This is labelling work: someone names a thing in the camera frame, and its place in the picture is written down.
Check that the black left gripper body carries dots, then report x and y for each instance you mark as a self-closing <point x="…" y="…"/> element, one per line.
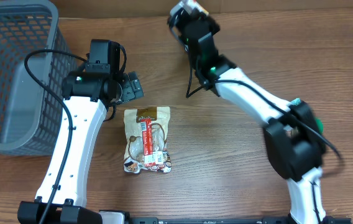
<point x="133" y="88"/>

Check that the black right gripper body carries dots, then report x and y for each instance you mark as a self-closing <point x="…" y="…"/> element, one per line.
<point x="210" y="22"/>

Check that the orange Kleenex tissue pack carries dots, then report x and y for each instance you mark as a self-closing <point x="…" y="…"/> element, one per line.
<point x="191" y="5"/>

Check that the red stick sachet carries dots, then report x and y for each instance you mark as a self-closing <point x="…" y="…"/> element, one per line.
<point x="147" y="142"/>

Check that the beige Pantree snack pouch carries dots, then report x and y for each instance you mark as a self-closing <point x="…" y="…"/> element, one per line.
<point x="134" y="153"/>

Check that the teal wet wipes pack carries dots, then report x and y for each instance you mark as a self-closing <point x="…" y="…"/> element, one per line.
<point x="296" y="101"/>

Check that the green lidded jar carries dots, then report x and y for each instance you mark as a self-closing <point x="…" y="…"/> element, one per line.
<point x="320" y="125"/>

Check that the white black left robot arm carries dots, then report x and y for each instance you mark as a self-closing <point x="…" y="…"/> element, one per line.
<point x="88" y="93"/>

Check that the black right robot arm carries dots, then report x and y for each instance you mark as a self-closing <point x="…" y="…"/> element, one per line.
<point x="293" y="141"/>

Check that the grey plastic mesh basket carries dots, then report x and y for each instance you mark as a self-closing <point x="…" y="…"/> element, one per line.
<point x="32" y="51"/>

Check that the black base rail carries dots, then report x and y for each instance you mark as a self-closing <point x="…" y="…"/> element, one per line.
<point x="210" y="221"/>

